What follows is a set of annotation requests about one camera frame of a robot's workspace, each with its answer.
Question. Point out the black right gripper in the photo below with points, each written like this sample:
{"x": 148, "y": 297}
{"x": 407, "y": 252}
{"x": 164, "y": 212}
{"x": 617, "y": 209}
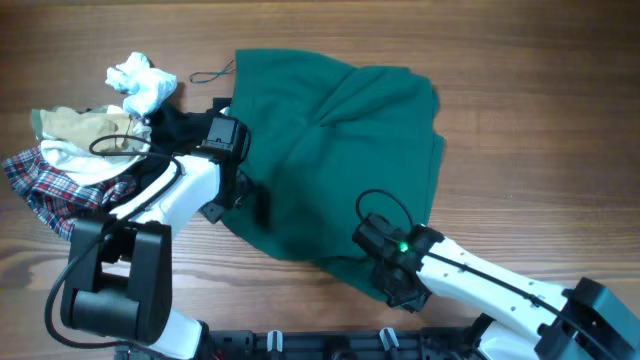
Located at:
{"x": 395, "y": 288}

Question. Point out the beige tan garment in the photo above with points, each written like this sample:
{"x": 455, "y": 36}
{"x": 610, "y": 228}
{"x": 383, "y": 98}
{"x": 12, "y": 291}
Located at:
{"x": 82, "y": 129}

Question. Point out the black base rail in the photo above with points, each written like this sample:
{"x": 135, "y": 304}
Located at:
{"x": 388, "y": 343}

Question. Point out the white folded garment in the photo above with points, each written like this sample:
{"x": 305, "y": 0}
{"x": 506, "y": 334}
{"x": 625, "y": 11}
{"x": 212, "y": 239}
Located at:
{"x": 82, "y": 167}

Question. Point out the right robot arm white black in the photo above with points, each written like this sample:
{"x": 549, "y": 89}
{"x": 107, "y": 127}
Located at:
{"x": 521, "y": 318}

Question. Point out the plaid red blue shirt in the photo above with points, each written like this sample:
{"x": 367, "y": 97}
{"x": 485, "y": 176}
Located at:
{"x": 55, "y": 198}

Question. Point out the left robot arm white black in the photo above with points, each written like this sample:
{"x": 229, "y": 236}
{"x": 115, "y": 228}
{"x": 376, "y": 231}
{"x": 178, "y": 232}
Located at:
{"x": 118, "y": 280}

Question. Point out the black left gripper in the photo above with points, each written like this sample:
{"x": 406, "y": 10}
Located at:
{"x": 212, "y": 209}

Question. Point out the black garment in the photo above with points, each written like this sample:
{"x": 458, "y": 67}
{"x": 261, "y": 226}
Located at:
{"x": 175, "y": 135}

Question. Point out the dark green cloth garment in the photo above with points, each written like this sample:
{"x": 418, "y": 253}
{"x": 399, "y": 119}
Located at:
{"x": 331, "y": 142}

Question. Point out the white crumpled cloth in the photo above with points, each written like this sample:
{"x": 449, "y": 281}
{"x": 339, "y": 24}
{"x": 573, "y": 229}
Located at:
{"x": 146, "y": 87}

